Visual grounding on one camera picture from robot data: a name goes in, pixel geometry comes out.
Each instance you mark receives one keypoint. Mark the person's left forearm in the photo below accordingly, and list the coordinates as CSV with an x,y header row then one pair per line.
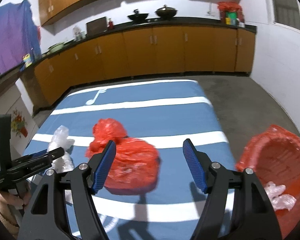
x,y
0,217

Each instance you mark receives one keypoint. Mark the green box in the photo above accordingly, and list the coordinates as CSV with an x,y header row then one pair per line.
x,y
231,18

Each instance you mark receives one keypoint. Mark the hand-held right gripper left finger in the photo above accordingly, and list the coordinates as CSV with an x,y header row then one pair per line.
x,y
103,167

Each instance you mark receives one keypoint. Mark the orange lower kitchen cabinets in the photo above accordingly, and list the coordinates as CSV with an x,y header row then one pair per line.
x,y
165,50

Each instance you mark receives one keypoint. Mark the glass jar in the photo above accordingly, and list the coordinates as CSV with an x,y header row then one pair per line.
x,y
77,33

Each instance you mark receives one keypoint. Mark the red bottle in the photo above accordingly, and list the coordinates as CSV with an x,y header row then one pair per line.
x,y
110,24

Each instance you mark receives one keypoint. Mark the small black wok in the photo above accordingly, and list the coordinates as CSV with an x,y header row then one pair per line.
x,y
138,17

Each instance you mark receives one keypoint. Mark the red bag over boxes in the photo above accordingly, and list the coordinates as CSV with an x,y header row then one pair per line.
x,y
228,5

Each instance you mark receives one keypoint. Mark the white cup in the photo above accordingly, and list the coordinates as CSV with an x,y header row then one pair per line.
x,y
241,25

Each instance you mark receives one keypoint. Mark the blue white striped tablecloth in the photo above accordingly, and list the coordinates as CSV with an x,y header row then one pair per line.
x,y
152,120

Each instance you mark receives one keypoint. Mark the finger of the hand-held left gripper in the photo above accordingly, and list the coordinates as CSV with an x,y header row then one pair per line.
x,y
37,154
55,153

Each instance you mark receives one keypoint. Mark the blue hanging cloth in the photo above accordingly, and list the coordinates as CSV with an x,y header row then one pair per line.
x,y
10,37

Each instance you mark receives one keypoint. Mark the yellow packet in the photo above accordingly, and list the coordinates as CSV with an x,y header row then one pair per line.
x,y
27,60

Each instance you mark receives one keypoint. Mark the brown wooden box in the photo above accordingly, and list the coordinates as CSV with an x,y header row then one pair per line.
x,y
96,25

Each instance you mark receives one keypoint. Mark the person's left hand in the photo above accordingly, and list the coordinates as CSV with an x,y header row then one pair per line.
x,y
12,199

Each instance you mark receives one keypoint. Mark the large black wok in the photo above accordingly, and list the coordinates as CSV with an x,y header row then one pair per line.
x,y
166,12

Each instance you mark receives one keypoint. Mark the green pot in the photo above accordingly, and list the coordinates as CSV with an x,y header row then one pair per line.
x,y
56,47

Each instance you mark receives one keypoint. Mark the large red plastic bag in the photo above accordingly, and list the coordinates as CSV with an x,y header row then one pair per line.
x,y
132,165

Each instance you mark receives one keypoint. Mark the flower sticker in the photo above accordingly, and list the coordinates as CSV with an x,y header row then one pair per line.
x,y
18,123

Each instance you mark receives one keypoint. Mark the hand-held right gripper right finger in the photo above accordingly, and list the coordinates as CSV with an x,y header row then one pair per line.
x,y
193,167

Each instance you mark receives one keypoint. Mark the clear bubble plastic bag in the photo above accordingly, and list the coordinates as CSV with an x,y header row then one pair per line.
x,y
58,136

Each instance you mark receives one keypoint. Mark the red plastic basket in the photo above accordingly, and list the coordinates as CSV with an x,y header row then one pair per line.
x,y
285,160

